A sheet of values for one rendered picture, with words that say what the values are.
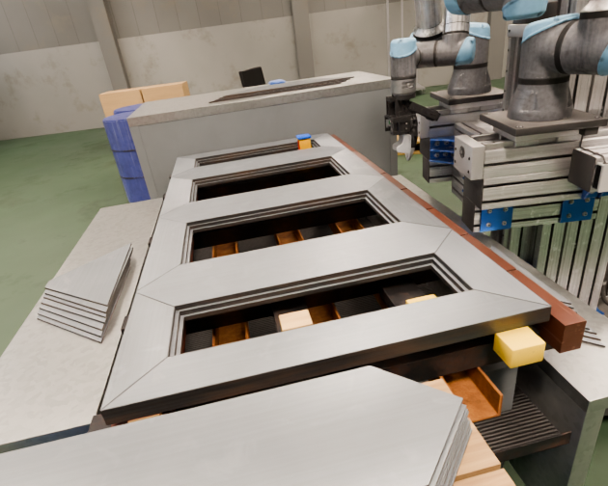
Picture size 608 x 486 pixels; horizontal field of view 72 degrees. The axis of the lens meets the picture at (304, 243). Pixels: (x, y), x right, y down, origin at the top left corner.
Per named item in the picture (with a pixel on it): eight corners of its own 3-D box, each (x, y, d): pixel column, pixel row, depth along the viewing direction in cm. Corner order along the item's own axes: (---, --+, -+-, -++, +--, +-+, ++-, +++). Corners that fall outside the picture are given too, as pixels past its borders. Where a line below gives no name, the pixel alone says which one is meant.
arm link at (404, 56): (420, 36, 124) (413, 38, 117) (420, 75, 129) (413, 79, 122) (394, 39, 127) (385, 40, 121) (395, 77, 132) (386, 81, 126)
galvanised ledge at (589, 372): (586, 414, 74) (589, 401, 73) (358, 188, 189) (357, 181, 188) (683, 387, 77) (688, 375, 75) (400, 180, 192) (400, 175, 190)
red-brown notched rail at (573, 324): (559, 353, 72) (565, 325, 69) (327, 147, 215) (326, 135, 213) (580, 348, 72) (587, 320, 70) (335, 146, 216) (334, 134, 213)
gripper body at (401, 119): (384, 133, 137) (383, 94, 132) (409, 129, 138) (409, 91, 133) (393, 138, 130) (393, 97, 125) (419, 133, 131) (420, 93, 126)
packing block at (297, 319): (285, 346, 81) (282, 330, 79) (281, 330, 85) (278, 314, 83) (315, 339, 81) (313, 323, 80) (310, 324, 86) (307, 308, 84)
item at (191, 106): (128, 127, 193) (126, 118, 191) (147, 109, 246) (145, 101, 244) (396, 86, 209) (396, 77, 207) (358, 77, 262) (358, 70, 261)
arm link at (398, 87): (409, 76, 131) (421, 77, 124) (409, 92, 133) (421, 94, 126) (387, 79, 130) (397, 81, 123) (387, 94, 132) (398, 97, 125)
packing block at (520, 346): (510, 369, 69) (512, 350, 67) (492, 349, 73) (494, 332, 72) (542, 361, 70) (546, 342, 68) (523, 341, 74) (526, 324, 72)
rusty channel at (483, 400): (457, 427, 72) (459, 406, 70) (292, 169, 219) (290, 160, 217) (501, 416, 73) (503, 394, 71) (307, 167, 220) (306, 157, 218)
